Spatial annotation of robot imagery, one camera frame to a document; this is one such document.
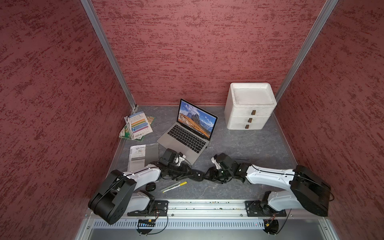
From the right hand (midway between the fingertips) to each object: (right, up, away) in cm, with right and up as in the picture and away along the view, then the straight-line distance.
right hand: (206, 181), depth 80 cm
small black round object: (-31, -3, 0) cm, 31 cm away
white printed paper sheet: (-43, +10, +11) cm, 45 cm away
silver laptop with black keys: (-8, +25, +23) cm, 35 cm away
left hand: (-9, +1, +3) cm, 9 cm away
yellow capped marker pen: (-17, -3, 0) cm, 18 cm away
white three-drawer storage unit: (+27, +42, +8) cm, 51 cm away
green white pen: (-20, -3, +1) cm, 20 cm away
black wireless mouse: (-5, +2, +3) cm, 6 cm away
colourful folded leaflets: (-49, +30, +27) cm, 63 cm away
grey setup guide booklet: (-35, +12, +14) cm, 39 cm away
